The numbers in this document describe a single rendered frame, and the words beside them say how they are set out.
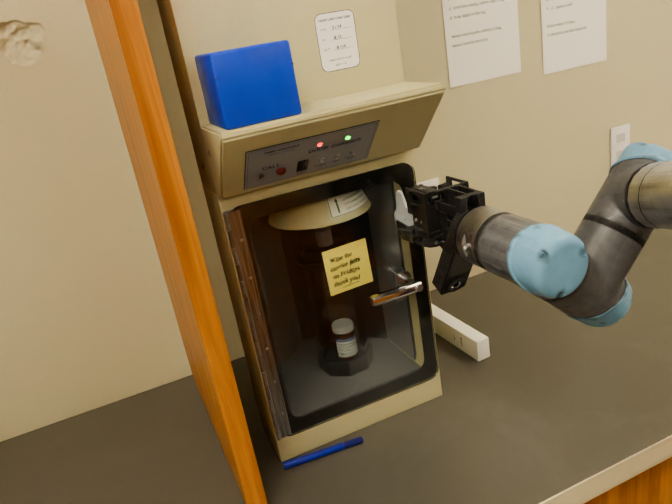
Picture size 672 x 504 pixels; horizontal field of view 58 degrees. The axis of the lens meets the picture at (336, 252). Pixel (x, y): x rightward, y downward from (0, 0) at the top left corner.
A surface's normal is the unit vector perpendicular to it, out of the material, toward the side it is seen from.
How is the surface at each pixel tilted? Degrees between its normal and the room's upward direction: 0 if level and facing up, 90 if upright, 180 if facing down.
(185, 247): 90
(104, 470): 0
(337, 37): 90
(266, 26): 90
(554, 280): 90
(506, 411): 0
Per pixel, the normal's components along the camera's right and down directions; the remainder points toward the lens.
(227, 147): 0.39, 0.84
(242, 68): 0.39, 0.26
